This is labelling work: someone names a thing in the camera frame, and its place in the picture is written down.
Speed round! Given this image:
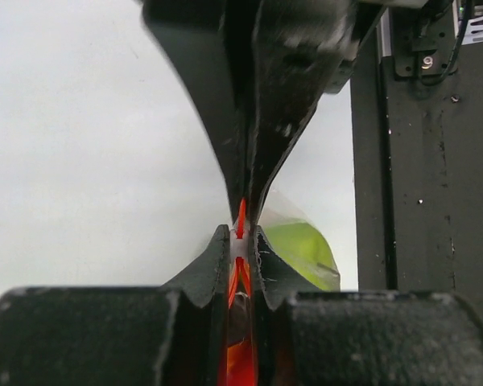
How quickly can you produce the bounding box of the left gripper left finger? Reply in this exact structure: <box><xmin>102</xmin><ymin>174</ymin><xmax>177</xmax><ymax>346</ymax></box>
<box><xmin>0</xmin><ymin>225</ymin><xmax>229</xmax><ymax>385</ymax></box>

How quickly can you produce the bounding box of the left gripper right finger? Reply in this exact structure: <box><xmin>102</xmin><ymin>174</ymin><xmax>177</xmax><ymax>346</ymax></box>
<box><xmin>249</xmin><ymin>229</ymin><xmax>483</xmax><ymax>385</ymax></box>

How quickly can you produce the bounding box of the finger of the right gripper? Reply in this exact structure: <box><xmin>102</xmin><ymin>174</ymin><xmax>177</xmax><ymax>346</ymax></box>
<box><xmin>246</xmin><ymin>1</ymin><xmax>358</xmax><ymax>222</ymax></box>
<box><xmin>142</xmin><ymin>0</ymin><xmax>253</xmax><ymax>220</ymax></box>

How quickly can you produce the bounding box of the green apple toy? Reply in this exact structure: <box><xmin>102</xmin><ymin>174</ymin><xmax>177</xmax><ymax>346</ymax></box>
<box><xmin>264</xmin><ymin>221</ymin><xmax>341</xmax><ymax>291</ymax></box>

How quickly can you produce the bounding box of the clear zip top bag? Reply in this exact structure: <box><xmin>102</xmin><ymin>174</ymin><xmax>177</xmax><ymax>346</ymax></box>
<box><xmin>192</xmin><ymin>188</ymin><xmax>343</xmax><ymax>386</ymax></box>

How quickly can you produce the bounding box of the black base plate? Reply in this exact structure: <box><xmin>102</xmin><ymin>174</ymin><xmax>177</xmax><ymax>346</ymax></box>
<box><xmin>347</xmin><ymin>1</ymin><xmax>483</xmax><ymax>302</ymax></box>

